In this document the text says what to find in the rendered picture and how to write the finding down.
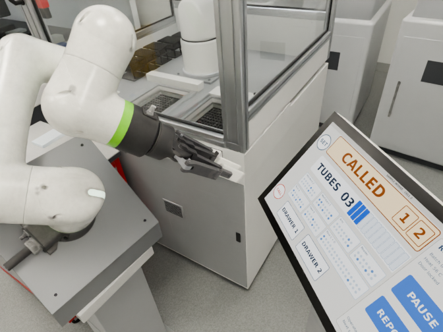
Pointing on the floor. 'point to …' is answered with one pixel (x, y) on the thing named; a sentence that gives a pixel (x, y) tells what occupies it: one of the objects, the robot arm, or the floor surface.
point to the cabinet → (217, 205)
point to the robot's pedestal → (125, 304)
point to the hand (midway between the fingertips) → (228, 169)
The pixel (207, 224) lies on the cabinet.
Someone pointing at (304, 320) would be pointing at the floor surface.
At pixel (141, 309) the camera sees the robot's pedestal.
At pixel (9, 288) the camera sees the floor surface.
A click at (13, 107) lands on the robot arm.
